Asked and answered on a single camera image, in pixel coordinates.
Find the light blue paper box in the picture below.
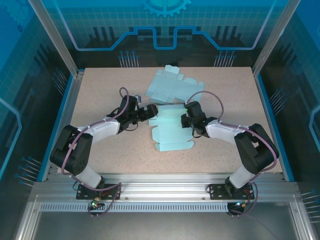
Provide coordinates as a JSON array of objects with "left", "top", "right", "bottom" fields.
[
  {"left": 148, "top": 104, "right": 195, "bottom": 153},
  {"left": 144, "top": 64, "right": 205, "bottom": 106}
]

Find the blue table edge strip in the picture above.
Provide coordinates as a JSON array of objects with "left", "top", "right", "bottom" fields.
[
  {"left": 254, "top": 73, "right": 295, "bottom": 182},
  {"left": 36, "top": 74, "right": 76, "bottom": 182}
]

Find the small green-lit circuit board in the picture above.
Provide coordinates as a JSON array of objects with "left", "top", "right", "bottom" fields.
[
  {"left": 89, "top": 197, "right": 104, "bottom": 209},
  {"left": 232, "top": 199, "right": 249, "bottom": 210}
]

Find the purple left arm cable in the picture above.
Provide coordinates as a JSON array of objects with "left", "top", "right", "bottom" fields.
[{"left": 60, "top": 86, "right": 131, "bottom": 218}]

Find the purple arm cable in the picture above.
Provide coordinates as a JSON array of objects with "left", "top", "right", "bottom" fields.
[
  {"left": 184, "top": 90, "right": 280, "bottom": 217},
  {"left": 60, "top": 86, "right": 131, "bottom": 218}
]

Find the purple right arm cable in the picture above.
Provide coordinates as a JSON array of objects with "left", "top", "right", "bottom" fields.
[{"left": 184, "top": 90, "right": 280, "bottom": 217}]

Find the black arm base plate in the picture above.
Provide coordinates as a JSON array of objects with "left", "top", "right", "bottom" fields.
[
  {"left": 208, "top": 183, "right": 256, "bottom": 200},
  {"left": 76, "top": 183, "right": 123, "bottom": 200}
]

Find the aluminium frame crossbeam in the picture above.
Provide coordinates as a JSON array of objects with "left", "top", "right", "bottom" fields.
[{"left": 28, "top": 173, "right": 300, "bottom": 203}]

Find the slotted white cable duct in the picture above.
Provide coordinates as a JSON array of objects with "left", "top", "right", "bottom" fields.
[{"left": 39, "top": 202, "right": 230, "bottom": 212}]

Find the aluminium frame post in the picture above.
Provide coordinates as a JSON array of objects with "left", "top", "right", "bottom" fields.
[
  {"left": 251, "top": 0, "right": 302, "bottom": 76},
  {"left": 27, "top": 0, "right": 85, "bottom": 78}
]

